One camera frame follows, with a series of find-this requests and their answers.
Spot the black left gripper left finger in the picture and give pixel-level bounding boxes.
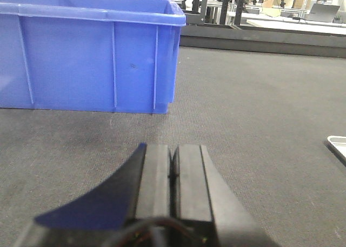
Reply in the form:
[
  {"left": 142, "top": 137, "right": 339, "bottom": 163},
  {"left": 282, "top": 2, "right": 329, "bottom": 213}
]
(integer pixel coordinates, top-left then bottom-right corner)
[{"left": 35, "top": 143, "right": 170, "bottom": 246}]

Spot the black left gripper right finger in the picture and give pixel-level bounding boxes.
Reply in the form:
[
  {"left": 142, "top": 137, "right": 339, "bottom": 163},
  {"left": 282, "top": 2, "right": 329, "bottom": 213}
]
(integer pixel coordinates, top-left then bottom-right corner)
[{"left": 174, "top": 144, "right": 273, "bottom": 246}]

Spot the blue bin on conveyor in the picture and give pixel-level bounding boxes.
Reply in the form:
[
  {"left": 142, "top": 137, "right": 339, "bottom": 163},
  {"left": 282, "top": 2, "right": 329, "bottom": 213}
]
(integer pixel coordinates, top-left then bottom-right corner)
[{"left": 1, "top": 0, "right": 186, "bottom": 114}]

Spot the white tray at edge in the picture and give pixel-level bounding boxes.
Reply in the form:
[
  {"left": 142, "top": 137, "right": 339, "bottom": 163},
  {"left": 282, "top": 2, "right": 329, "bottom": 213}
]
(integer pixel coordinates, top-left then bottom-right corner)
[{"left": 324, "top": 135, "right": 345, "bottom": 166}]

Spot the grey laptop in background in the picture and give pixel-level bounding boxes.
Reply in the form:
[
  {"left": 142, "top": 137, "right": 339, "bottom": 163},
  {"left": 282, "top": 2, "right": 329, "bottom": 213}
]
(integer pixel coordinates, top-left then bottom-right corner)
[{"left": 305, "top": 3, "right": 340, "bottom": 23}]

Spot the black conveyor side rail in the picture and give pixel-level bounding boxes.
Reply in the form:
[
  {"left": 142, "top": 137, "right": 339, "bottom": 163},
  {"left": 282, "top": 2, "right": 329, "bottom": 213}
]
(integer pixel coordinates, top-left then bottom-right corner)
[{"left": 180, "top": 24, "right": 345, "bottom": 58}]

